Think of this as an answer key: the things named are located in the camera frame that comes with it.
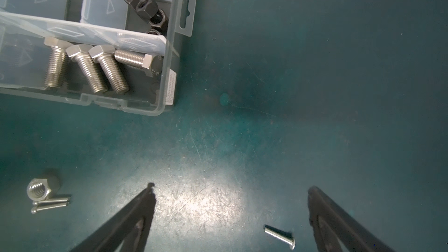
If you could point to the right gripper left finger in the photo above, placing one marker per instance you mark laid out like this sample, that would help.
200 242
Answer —
127 230

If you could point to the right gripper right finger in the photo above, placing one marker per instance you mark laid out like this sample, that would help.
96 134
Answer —
334 228

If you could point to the silver hex bolt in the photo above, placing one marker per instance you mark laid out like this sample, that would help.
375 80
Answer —
58 62
151 64
79 53
104 55

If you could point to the small silver screw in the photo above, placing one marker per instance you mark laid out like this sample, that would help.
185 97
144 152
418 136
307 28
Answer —
43 207
52 201
282 236

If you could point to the silver nut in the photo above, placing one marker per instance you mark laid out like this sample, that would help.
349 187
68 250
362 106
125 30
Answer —
41 189

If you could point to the green table mat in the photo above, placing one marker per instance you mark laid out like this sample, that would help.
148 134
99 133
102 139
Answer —
272 97

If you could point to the grey compartment organizer box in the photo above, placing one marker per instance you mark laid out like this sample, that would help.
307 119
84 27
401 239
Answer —
24 56

